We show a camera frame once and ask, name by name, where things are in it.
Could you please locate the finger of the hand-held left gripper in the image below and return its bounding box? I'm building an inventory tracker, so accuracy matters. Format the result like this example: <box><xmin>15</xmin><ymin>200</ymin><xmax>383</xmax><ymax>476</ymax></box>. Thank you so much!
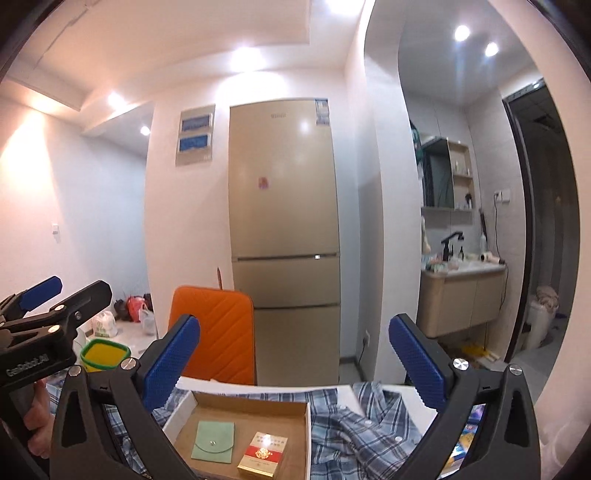
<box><xmin>0</xmin><ymin>280</ymin><xmax>114</xmax><ymax>346</ymax></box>
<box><xmin>0</xmin><ymin>276</ymin><xmax>64</xmax><ymax>325</ymax></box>

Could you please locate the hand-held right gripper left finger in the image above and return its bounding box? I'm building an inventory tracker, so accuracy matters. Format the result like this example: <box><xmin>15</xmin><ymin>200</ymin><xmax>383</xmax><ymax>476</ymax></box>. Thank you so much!
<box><xmin>48</xmin><ymin>314</ymin><xmax>204</xmax><ymax>480</ymax></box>

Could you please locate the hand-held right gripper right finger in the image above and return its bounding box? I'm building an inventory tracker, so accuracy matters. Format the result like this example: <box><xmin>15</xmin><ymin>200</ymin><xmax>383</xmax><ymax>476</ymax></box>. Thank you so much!
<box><xmin>388</xmin><ymin>313</ymin><xmax>542</xmax><ymax>480</ymax></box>

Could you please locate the cardboard box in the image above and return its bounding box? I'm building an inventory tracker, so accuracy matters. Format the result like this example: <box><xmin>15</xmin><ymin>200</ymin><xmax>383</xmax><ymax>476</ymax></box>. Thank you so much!
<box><xmin>161</xmin><ymin>390</ymin><xmax>312</xmax><ymax>480</ymax></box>

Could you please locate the person's left hand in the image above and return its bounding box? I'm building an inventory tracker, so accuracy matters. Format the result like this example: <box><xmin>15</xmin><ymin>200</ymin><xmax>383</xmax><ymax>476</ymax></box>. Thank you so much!
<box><xmin>21</xmin><ymin>378</ymin><xmax>61</xmax><ymax>467</ymax></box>

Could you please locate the white green plastic bag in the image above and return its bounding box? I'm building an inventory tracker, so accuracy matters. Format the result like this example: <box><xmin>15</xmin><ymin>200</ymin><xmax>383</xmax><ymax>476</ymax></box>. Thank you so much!
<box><xmin>90</xmin><ymin>310</ymin><xmax>118</xmax><ymax>341</ymax></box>

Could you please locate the orange quilted chair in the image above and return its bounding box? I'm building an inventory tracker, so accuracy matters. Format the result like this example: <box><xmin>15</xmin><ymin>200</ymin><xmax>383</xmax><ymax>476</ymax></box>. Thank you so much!
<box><xmin>167</xmin><ymin>286</ymin><xmax>257</xmax><ymax>386</ymax></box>

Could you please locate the yellow container green rim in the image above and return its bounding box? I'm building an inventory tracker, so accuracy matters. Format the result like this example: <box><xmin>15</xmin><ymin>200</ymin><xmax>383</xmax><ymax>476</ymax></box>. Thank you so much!
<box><xmin>81</xmin><ymin>339</ymin><xmax>132</xmax><ymax>374</ymax></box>

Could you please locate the beige vanity cabinet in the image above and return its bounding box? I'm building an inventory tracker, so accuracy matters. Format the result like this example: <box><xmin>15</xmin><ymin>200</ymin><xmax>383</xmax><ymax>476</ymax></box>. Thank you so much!
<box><xmin>418</xmin><ymin>265</ymin><xmax>508</xmax><ymax>337</ymax></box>

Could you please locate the green flat box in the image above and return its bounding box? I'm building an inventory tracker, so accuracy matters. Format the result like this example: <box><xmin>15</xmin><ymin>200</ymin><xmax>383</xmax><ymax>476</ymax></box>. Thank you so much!
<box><xmin>191</xmin><ymin>421</ymin><xmax>235</xmax><ymax>463</ymax></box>

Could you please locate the blue plaid shirt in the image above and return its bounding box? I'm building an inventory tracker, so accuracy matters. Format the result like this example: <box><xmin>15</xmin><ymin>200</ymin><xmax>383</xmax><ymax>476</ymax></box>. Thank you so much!
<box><xmin>44</xmin><ymin>382</ymin><xmax>439</xmax><ymax>480</ymax></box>

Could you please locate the black faucet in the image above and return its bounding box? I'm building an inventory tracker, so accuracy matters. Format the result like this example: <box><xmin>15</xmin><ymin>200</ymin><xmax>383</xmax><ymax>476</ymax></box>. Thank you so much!
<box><xmin>441</xmin><ymin>232</ymin><xmax>464</xmax><ymax>261</ymax></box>

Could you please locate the red gold cigarette pack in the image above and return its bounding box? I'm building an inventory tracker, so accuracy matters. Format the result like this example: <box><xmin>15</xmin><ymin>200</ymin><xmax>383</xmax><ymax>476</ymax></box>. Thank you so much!
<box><xmin>237</xmin><ymin>432</ymin><xmax>288</xmax><ymax>476</ymax></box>

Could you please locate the white laundry basket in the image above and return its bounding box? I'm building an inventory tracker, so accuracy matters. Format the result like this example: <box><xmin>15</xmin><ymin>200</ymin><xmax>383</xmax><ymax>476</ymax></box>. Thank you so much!
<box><xmin>524</xmin><ymin>285</ymin><xmax>559</xmax><ymax>350</ymax></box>

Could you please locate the beige refrigerator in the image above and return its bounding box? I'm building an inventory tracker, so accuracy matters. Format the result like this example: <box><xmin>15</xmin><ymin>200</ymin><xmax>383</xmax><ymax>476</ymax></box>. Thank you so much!
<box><xmin>228</xmin><ymin>98</ymin><xmax>341</xmax><ymax>386</ymax></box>

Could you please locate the mirror cabinet with shelf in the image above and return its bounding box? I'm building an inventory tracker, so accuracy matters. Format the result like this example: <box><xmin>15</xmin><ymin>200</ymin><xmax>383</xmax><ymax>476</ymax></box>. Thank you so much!
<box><xmin>420</xmin><ymin>137</ymin><xmax>475</xmax><ymax>210</ymax></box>

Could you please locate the grey electrical panel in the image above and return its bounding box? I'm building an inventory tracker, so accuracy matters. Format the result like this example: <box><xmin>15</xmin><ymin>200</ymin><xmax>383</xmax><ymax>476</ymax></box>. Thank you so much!
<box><xmin>175</xmin><ymin>104</ymin><xmax>217</xmax><ymax>167</ymax></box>

